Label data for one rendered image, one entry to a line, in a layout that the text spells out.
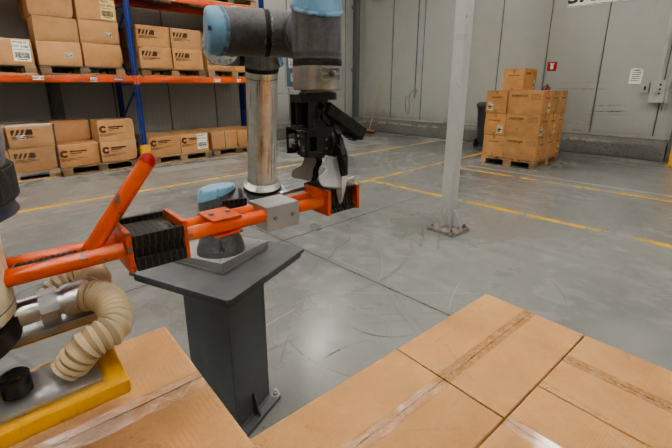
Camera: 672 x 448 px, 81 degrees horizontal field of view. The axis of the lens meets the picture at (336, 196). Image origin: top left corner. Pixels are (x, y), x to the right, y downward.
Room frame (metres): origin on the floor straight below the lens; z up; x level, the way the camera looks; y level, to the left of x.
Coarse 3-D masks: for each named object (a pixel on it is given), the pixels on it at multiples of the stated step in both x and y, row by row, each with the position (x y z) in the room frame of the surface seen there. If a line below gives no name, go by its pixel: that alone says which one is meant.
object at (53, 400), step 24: (0, 384) 0.35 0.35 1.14; (24, 384) 0.36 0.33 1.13; (48, 384) 0.37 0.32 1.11; (72, 384) 0.37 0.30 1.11; (96, 384) 0.38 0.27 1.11; (120, 384) 0.38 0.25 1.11; (0, 408) 0.34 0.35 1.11; (24, 408) 0.34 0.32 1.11; (48, 408) 0.34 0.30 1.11; (72, 408) 0.35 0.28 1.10; (0, 432) 0.31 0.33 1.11; (24, 432) 0.32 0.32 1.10
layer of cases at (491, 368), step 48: (432, 336) 1.27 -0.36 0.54; (480, 336) 1.27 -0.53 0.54; (528, 336) 1.27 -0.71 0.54; (576, 336) 1.27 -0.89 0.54; (384, 384) 1.03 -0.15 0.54; (432, 384) 1.03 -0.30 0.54; (480, 384) 1.03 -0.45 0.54; (528, 384) 1.03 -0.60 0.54; (576, 384) 1.03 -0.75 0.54; (624, 384) 1.03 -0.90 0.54; (288, 432) 0.85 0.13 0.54; (336, 432) 0.85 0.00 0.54; (384, 432) 0.85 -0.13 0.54; (432, 432) 0.85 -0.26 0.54; (480, 432) 0.85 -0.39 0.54; (528, 432) 0.85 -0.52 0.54; (576, 432) 0.85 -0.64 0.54; (624, 432) 0.85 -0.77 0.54
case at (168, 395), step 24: (144, 336) 0.70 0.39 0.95; (168, 336) 0.70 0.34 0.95; (120, 360) 0.62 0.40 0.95; (144, 360) 0.62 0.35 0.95; (168, 360) 0.62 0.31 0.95; (144, 384) 0.56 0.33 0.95; (168, 384) 0.56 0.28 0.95; (192, 384) 0.56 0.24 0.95; (96, 408) 0.51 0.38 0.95; (120, 408) 0.51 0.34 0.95; (144, 408) 0.51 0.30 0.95; (168, 408) 0.51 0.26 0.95; (192, 408) 0.51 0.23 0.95; (216, 408) 0.51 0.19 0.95; (48, 432) 0.47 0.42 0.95; (72, 432) 0.47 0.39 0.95; (96, 432) 0.47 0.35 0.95; (120, 432) 0.47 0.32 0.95; (144, 432) 0.47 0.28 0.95; (168, 432) 0.47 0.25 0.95; (192, 432) 0.47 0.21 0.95; (216, 432) 0.47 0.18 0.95; (240, 432) 0.47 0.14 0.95
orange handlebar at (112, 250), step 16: (224, 208) 0.65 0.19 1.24; (240, 208) 0.66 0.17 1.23; (304, 208) 0.70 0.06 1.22; (192, 224) 0.60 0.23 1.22; (208, 224) 0.58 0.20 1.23; (224, 224) 0.60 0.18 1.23; (240, 224) 0.61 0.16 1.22; (112, 240) 0.53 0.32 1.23; (16, 256) 0.46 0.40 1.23; (32, 256) 0.47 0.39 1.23; (64, 256) 0.46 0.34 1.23; (80, 256) 0.47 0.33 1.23; (96, 256) 0.48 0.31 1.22; (112, 256) 0.49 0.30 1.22; (16, 272) 0.42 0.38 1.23; (32, 272) 0.43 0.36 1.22; (48, 272) 0.44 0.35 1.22; (64, 272) 0.45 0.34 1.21
